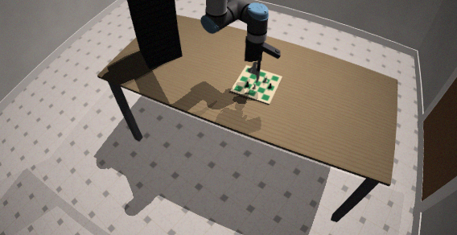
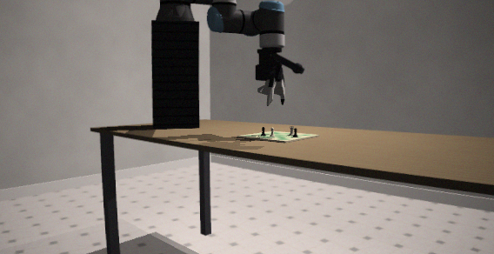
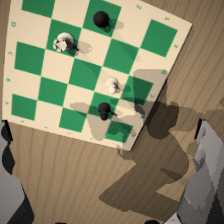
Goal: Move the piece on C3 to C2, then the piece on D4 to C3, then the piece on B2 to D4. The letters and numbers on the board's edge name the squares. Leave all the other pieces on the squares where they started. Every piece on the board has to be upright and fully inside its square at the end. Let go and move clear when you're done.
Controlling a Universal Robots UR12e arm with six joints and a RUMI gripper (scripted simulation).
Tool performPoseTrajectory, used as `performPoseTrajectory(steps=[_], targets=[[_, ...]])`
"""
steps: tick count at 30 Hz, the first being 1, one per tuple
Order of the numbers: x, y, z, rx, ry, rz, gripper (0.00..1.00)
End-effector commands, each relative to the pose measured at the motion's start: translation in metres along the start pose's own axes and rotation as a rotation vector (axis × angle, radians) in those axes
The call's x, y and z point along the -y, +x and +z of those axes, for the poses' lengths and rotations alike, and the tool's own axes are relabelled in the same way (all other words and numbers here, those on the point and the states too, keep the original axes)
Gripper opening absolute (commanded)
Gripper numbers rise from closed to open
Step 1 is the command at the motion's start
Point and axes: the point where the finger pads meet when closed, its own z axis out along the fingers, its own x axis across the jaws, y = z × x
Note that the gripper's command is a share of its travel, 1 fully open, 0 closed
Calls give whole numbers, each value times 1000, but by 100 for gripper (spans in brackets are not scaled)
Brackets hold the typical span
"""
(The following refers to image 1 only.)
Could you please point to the green and cream chessboard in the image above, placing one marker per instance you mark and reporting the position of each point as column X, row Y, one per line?
column 262, row 93

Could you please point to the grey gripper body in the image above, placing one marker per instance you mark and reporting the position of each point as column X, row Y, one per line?
column 253, row 53

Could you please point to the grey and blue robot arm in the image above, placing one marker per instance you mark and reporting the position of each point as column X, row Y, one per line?
column 220, row 13

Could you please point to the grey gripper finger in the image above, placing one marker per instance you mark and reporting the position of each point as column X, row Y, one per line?
column 256, row 69

